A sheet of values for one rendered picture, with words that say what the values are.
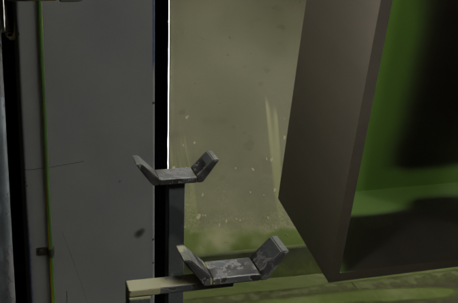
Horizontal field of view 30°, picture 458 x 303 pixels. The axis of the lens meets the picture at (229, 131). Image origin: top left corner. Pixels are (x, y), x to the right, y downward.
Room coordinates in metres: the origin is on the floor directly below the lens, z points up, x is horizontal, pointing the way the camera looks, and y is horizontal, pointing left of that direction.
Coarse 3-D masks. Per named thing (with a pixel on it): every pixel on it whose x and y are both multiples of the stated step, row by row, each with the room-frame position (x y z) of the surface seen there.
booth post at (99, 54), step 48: (96, 0) 1.11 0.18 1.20; (144, 0) 1.12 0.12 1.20; (48, 48) 1.09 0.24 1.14; (96, 48) 1.11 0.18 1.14; (144, 48) 1.12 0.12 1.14; (48, 96) 1.09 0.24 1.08; (96, 96) 1.11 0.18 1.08; (144, 96) 1.12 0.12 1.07; (48, 144) 1.09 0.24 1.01; (96, 144) 1.11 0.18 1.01; (144, 144) 1.12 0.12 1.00; (96, 192) 1.11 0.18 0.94; (144, 192) 1.12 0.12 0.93; (96, 240) 1.11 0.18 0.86; (144, 240) 1.12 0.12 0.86; (48, 288) 1.09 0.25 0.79; (96, 288) 1.10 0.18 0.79
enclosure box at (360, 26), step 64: (320, 0) 1.90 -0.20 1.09; (384, 0) 1.63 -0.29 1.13; (448, 0) 2.10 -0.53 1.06; (320, 64) 1.88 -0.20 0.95; (384, 64) 2.09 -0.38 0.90; (448, 64) 2.15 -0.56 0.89; (320, 128) 1.86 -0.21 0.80; (384, 128) 2.13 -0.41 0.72; (448, 128) 2.20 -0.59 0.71; (320, 192) 1.83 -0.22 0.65; (384, 192) 2.16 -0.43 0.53; (448, 192) 2.19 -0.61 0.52; (320, 256) 1.81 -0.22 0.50; (384, 256) 1.88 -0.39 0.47; (448, 256) 1.90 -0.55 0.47
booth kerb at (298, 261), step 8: (288, 248) 2.55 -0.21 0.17; (296, 248) 2.56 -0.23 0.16; (304, 248) 2.57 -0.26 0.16; (200, 256) 2.47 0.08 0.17; (208, 256) 2.48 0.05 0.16; (216, 256) 2.48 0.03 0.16; (224, 256) 2.49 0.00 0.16; (232, 256) 2.50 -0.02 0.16; (240, 256) 2.51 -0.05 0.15; (248, 256) 2.51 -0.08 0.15; (288, 256) 2.55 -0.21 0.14; (296, 256) 2.56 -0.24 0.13; (304, 256) 2.57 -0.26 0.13; (312, 256) 2.58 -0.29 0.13; (184, 264) 2.46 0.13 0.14; (280, 264) 2.54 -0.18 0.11; (288, 264) 2.55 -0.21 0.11; (296, 264) 2.56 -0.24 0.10; (304, 264) 2.57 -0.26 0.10; (312, 264) 2.57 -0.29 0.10; (184, 272) 2.46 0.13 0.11; (192, 272) 2.46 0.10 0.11; (280, 272) 2.54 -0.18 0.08; (288, 272) 2.55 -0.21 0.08; (296, 272) 2.56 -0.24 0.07; (304, 272) 2.57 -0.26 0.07; (312, 272) 2.57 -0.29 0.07; (320, 272) 2.58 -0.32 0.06
